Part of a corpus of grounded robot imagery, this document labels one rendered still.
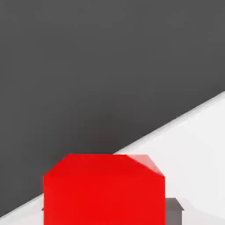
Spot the small red cube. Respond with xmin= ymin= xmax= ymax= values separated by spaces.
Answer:
xmin=43 ymin=154 xmax=166 ymax=225

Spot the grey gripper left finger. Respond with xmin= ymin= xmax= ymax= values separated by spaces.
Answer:
xmin=26 ymin=207 xmax=44 ymax=225

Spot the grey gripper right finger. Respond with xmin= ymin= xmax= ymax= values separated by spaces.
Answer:
xmin=164 ymin=197 xmax=208 ymax=225

